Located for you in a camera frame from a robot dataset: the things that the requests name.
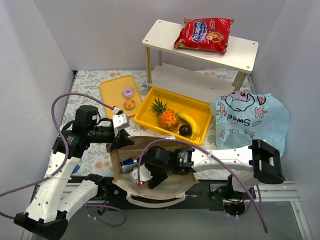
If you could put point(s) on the blue white packet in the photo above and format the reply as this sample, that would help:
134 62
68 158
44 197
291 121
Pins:
76 168

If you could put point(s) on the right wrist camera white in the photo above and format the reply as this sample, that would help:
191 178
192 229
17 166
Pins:
141 175

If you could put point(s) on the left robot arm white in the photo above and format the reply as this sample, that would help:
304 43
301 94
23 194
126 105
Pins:
49 213

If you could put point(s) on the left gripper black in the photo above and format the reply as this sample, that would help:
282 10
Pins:
107 134

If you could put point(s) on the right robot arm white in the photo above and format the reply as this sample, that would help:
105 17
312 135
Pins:
256 163

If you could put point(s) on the dark brown chocolate bun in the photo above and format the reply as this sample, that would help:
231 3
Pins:
185 130

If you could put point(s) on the beige round biscuit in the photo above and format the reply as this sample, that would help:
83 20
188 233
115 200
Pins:
129 104

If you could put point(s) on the flat yellow tray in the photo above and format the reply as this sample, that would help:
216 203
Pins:
112 93

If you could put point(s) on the deep yellow bin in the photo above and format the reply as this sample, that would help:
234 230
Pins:
198 110

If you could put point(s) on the yellow banana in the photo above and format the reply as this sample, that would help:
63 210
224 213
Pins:
195 129

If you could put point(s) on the red candy bag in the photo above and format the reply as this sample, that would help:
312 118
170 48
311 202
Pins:
205 35

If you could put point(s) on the blue plastic grocery bag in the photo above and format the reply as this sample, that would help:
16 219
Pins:
241 117

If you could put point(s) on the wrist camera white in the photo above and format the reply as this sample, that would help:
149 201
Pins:
141 175
120 120

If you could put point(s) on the white two-tier shelf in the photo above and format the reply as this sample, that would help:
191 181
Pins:
178 70

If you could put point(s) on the blue silver can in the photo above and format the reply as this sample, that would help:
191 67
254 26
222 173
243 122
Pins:
129 164

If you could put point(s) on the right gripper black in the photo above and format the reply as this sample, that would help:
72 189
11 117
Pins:
153 175

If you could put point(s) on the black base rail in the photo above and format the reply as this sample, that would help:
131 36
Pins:
197 197

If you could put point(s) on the toy pineapple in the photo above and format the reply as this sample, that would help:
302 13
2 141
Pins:
167 118

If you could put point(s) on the brown paper bag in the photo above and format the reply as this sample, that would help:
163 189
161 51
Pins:
168 193

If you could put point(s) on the floral table mat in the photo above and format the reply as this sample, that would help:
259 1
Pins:
96 160

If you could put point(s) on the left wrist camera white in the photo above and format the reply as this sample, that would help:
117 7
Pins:
120 120

